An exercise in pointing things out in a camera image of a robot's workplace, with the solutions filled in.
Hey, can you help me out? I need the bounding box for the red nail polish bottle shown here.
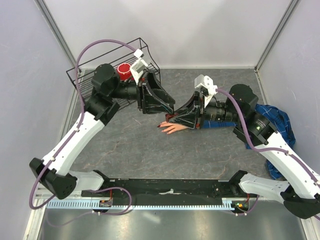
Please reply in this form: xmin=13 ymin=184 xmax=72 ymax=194
xmin=165 ymin=113 xmax=178 ymax=122

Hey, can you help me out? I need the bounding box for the slotted cable duct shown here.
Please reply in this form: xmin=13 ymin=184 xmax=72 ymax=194
xmin=46 ymin=199 xmax=235 ymax=211

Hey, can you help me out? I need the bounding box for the black wire rack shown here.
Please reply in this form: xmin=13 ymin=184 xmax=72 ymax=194
xmin=73 ymin=39 xmax=161 ymax=113

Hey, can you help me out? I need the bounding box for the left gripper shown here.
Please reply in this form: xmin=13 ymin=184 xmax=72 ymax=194
xmin=109 ymin=69 xmax=175 ymax=114

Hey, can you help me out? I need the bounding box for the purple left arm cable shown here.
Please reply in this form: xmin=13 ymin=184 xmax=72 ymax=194
xmin=29 ymin=39 xmax=145 ymax=210

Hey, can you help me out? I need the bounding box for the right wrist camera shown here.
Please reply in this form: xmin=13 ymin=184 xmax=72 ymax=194
xmin=194 ymin=74 xmax=218 ymax=108

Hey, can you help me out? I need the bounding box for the red cup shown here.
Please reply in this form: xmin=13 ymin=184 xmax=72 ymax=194
xmin=116 ymin=62 xmax=132 ymax=81

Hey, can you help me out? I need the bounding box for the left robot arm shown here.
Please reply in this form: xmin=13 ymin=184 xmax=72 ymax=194
xmin=29 ymin=63 xmax=176 ymax=200

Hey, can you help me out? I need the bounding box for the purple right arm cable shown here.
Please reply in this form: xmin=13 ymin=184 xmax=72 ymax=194
xmin=216 ymin=88 xmax=320 ymax=185

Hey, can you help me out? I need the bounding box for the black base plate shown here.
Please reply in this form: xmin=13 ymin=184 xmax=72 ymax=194
xmin=81 ymin=177 xmax=251 ymax=207

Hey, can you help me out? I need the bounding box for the mannequin hand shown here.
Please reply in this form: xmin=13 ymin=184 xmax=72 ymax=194
xmin=157 ymin=121 xmax=187 ymax=135

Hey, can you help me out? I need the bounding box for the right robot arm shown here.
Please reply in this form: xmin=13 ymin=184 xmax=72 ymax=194
xmin=165 ymin=84 xmax=320 ymax=219

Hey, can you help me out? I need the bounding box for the blue plaid shirt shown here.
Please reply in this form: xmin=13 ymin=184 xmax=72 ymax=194
xmin=202 ymin=104 xmax=296 ymax=180

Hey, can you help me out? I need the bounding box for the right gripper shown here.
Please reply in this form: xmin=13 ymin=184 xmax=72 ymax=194
xmin=169 ymin=90 xmax=243 ymax=130

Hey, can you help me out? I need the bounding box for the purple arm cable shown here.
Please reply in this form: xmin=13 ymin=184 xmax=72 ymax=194
xmin=29 ymin=39 xmax=145 ymax=210
xmin=216 ymin=88 xmax=320 ymax=185

